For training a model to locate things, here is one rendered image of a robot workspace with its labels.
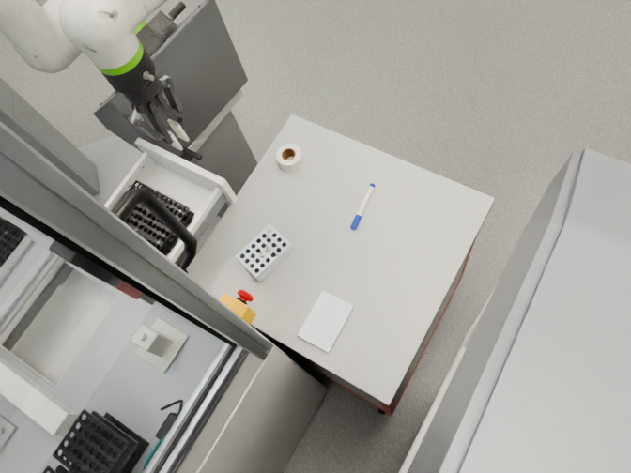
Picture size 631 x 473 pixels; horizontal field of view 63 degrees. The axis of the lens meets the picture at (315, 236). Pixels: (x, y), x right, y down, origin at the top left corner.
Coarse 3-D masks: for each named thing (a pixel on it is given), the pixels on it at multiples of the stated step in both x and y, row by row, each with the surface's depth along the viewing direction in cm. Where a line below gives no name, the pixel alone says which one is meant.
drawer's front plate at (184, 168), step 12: (144, 144) 132; (156, 156) 133; (168, 156) 130; (168, 168) 138; (180, 168) 131; (192, 168) 127; (192, 180) 135; (204, 180) 129; (216, 180) 125; (228, 192) 128
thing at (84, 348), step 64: (0, 256) 40; (64, 256) 46; (0, 320) 43; (64, 320) 49; (128, 320) 59; (0, 384) 46; (64, 384) 54; (128, 384) 65; (192, 384) 83; (0, 448) 49; (64, 448) 59; (128, 448) 73
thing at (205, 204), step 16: (144, 160) 135; (128, 176) 133; (144, 176) 138; (160, 176) 139; (176, 176) 138; (176, 192) 136; (192, 192) 135; (208, 192) 134; (112, 208) 132; (192, 208) 133; (208, 208) 127; (192, 224) 125; (208, 224) 130; (176, 256) 124
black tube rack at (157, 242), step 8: (152, 192) 133; (168, 200) 131; (136, 208) 132; (144, 208) 128; (168, 208) 130; (184, 208) 130; (136, 216) 131; (144, 216) 127; (152, 216) 127; (176, 216) 126; (184, 216) 128; (192, 216) 129; (128, 224) 127; (136, 224) 130; (144, 224) 126; (152, 224) 126; (160, 224) 126; (184, 224) 128; (136, 232) 126; (144, 232) 125; (152, 232) 125; (160, 232) 125; (168, 232) 125; (152, 240) 124; (160, 240) 124; (168, 240) 127; (176, 240) 128; (160, 248) 123; (168, 248) 126
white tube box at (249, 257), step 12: (252, 240) 131; (264, 240) 131; (276, 240) 131; (240, 252) 131; (252, 252) 130; (264, 252) 130; (276, 252) 129; (288, 252) 132; (252, 264) 130; (264, 264) 130; (276, 264) 131; (264, 276) 131
